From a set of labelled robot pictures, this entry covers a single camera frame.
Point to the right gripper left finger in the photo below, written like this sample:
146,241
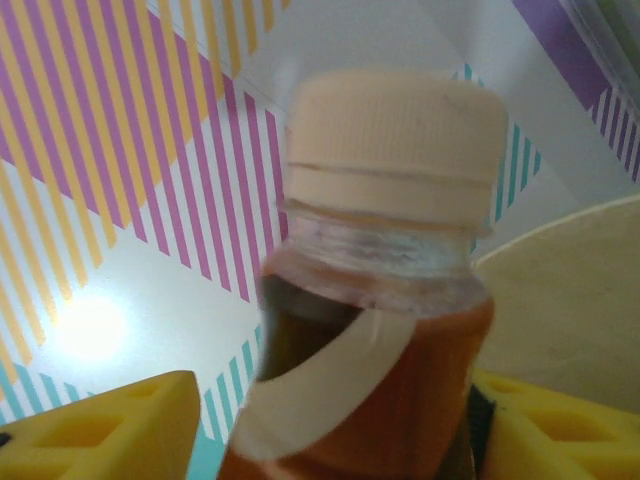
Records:
95,435

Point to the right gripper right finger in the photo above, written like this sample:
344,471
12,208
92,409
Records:
560,440

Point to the brown swirl label bottle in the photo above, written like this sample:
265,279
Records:
390,150

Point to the aluminium frame post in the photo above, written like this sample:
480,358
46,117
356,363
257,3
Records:
607,35

